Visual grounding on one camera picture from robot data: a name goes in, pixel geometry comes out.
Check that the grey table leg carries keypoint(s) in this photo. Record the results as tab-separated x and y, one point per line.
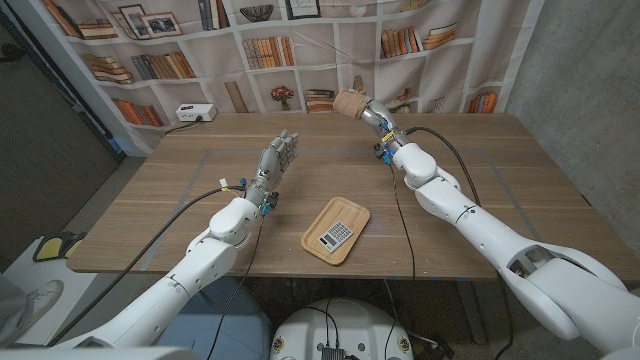
472	312

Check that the grey calculator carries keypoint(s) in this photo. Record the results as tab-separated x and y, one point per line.
336	236

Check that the white floor platform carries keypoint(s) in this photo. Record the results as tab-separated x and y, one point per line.
30	270

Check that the printed bookshelf backdrop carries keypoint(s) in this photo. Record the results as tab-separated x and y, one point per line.
320	50

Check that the blue grey box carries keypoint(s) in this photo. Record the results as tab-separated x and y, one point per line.
245	330

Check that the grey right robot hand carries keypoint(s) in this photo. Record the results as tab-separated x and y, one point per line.
382	122

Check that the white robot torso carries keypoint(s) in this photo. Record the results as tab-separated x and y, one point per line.
350	325

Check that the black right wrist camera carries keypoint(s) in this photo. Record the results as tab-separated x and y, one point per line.
382	152

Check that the wooden tray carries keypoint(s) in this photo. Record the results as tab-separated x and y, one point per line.
350	215

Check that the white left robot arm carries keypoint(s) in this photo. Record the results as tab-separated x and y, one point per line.
205	260

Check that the yellow and black pad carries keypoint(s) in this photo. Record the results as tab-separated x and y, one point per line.
50	247

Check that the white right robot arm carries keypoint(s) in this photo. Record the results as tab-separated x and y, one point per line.
490	235

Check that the white shoe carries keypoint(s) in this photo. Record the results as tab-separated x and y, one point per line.
47	295

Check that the white power outlet box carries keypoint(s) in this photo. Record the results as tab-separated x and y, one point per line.
195	112

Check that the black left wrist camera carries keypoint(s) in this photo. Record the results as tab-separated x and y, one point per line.
272	202

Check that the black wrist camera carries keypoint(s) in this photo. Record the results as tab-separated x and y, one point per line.
382	152
272	202

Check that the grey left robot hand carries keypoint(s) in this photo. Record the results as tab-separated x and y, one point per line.
276	160

